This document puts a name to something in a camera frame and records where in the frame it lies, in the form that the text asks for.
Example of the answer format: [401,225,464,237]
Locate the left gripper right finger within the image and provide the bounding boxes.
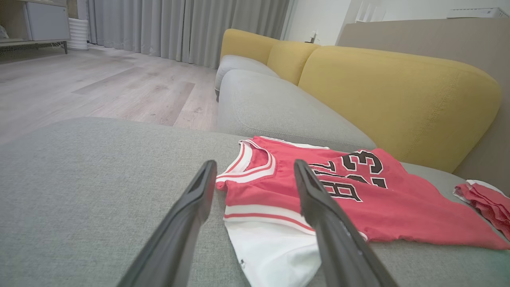
[294,159,399,287]

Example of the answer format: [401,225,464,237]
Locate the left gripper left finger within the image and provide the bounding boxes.
[117,160,218,287]

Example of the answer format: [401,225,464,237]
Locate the red Bulls 23 jersey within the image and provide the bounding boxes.
[215,136,510,287]

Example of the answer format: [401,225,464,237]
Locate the red shorts with white stripe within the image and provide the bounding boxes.
[453,179,510,242]

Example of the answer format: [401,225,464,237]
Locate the large grey sofa chaise cushion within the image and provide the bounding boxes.
[0,116,510,287]

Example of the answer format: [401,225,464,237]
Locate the grey sofa back cushion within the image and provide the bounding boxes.
[217,69,377,153]

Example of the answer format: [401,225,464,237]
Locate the large yellow sofa back cushion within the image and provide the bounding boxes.
[298,45,502,173]

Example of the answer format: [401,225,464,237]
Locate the small grey sofa seat cushion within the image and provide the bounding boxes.
[215,54,280,101]

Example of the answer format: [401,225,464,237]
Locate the grey pleated curtain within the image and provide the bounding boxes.
[87,0,290,69]

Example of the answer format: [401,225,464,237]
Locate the white ribbed cylindrical appliance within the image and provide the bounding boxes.
[67,18,89,51]

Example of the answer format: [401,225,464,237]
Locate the white low cabinet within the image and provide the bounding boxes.
[0,0,71,55]

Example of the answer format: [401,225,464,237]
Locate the white slatted box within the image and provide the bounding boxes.
[446,7,510,19]

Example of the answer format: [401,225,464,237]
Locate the white leaning frame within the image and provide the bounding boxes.
[355,0,387,23]

